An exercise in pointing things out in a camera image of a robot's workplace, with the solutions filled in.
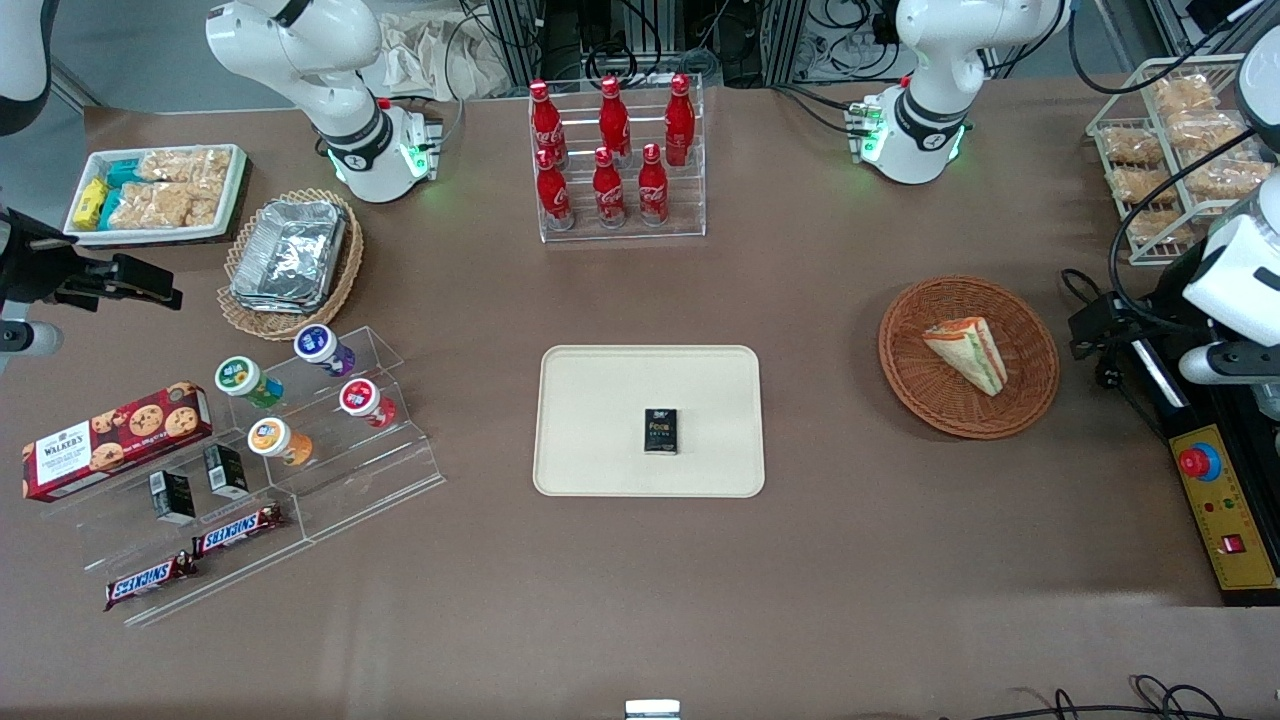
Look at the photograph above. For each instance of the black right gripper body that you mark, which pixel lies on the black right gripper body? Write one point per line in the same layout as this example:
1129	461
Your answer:
32	263

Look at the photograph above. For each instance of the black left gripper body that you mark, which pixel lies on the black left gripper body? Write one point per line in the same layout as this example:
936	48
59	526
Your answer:
1123	327

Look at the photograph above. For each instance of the triangle sandwich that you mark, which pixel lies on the triangle sandwich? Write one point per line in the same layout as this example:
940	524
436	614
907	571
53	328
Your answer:
968	352

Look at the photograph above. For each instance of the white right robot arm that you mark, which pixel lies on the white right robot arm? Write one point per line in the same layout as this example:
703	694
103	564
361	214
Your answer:
330	90

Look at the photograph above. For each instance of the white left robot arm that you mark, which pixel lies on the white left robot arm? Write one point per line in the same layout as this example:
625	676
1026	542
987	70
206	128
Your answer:
930	80

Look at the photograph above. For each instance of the brown round wicker basket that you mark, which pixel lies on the brown round wicker basket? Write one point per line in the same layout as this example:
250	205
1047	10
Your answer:
1030	390

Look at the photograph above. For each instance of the white rectangular snack tray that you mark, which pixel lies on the white rectangular snack tray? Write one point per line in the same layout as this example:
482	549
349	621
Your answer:
235	180

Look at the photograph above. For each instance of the light oval wicker basket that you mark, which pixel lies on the light oval wicker basket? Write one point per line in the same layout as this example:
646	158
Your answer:
345	270

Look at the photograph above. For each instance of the beige plastic serving tray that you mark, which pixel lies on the beige plastic serving tray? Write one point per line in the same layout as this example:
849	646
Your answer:
600	440

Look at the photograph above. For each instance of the clear bag rice crackers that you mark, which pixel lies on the clear bag rice crackers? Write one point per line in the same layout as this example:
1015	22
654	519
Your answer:
1145	185
1230	180
1158	227
1205	132
190	165
1132	146
1185	95
165	205

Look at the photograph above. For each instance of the yellow snack pack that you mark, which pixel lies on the yellow snack pack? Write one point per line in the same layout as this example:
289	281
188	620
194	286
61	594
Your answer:
90	203

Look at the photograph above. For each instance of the teal snack pack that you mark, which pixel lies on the teal snack pack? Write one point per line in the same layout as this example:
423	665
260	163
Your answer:
111	208
124	173

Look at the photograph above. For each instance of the green lid gum jar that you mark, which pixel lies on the green lid gum jar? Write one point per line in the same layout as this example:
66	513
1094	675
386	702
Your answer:
238	376

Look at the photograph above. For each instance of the stack of foil trays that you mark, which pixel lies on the stack of foil trays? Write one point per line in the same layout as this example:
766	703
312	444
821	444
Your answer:
290	255

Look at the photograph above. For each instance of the red emergency stop button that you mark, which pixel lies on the red emergency stop button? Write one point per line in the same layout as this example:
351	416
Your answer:
1198	463

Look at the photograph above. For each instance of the red tartan cookie box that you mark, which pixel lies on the red tartan cookie box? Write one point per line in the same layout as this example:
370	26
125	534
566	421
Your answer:
120	440

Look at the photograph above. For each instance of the black equipment platform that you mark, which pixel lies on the black equipment platform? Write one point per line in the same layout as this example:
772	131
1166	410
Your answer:
1250	440

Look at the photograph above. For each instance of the purple lid gum jar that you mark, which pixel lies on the purple lid gum jar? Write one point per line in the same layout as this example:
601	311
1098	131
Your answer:
316	345

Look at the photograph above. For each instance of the orange lid gum jar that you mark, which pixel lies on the orange lid gum jar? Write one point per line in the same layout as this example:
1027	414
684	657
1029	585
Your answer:
270	438

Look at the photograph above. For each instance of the small black barcode box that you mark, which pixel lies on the small black barcode box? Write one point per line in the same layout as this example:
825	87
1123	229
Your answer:
226	471
174	498

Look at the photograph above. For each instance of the yellow control panel box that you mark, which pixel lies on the yellow control panel box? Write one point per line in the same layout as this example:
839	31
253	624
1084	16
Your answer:
1225	520

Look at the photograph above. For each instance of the red lid gum jar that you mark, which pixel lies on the red lid gum jar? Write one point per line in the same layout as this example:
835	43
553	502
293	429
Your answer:
360	398

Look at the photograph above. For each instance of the brown Snickers bar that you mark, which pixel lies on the brown Snickers bar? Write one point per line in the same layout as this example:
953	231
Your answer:
150	580
238	530

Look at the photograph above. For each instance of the clear acrylic step display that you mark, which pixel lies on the clear acrylic step display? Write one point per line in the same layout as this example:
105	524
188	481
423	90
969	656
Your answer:
370	480

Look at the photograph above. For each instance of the crumpled white cloth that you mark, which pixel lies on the crumpled white cloth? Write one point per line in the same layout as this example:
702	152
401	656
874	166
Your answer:
440	55

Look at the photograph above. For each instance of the clear acrylic bottle rack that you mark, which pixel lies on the clear acrylic bottle rack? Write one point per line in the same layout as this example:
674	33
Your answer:
690	215

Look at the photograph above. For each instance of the red cola bottle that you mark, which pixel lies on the red cola bottle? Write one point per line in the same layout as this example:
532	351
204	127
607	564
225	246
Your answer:
680	120
614	120
653	192
608	195
554	195
546	125

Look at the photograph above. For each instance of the black box gold print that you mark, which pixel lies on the black box gold print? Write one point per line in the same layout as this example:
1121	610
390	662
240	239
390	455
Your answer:
661	431

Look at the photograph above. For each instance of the small silver object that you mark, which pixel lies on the small silver object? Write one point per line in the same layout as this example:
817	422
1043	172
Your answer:
652	710

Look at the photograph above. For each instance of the aluminium frame post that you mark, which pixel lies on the aluminium frame post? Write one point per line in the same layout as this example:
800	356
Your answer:
515	40

